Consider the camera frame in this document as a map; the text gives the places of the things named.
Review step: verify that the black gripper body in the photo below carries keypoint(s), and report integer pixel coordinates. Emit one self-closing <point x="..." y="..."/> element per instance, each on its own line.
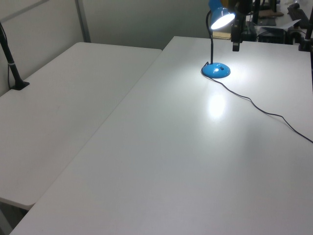
<point x="236" y="30"/>

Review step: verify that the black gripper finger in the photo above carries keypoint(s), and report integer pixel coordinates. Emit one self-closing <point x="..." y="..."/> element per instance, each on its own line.
<point x="234" y="47"/>
<point x="238" y="47"/>

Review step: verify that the blue desk lamp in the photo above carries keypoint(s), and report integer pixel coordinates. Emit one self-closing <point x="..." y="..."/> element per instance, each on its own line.
<point x="215" y="69"/>

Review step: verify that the black equipment box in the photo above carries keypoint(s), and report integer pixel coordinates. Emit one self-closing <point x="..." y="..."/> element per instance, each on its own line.
<point x="274" y="36"/>

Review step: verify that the white paper sheet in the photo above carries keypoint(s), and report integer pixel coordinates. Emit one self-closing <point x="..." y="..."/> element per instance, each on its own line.
<point x="281" y="26"/>

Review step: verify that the white side table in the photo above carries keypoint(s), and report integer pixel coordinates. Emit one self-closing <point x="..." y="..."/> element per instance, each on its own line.
<point x="63" y="98"/>

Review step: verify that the black camera stand pole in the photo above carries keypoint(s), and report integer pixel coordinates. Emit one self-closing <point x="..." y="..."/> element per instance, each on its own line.
<point x="306" y="36"/>
<point x="11" y="66"/>

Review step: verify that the grey partition frame post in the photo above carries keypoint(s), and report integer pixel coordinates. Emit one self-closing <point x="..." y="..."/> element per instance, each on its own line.
<point x="82" y="20"/>

